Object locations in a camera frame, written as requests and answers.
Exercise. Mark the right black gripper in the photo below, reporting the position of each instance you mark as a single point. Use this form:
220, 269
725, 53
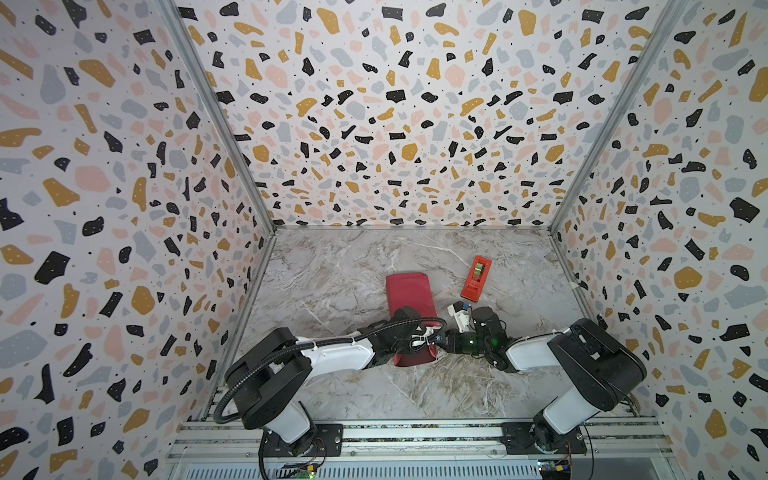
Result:
462, 335

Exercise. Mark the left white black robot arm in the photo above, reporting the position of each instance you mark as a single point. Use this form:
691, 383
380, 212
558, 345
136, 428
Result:
263, 383

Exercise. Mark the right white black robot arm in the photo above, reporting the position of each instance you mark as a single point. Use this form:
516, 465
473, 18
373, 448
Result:
601, 370

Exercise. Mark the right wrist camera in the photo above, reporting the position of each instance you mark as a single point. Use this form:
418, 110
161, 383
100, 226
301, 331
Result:
460, 312

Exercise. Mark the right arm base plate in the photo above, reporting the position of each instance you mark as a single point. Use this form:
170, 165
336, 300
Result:
530, 438

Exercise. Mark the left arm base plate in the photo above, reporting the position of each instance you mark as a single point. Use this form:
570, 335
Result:
321, 440

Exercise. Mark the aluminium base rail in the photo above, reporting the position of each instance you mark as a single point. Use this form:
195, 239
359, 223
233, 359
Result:
601, 448

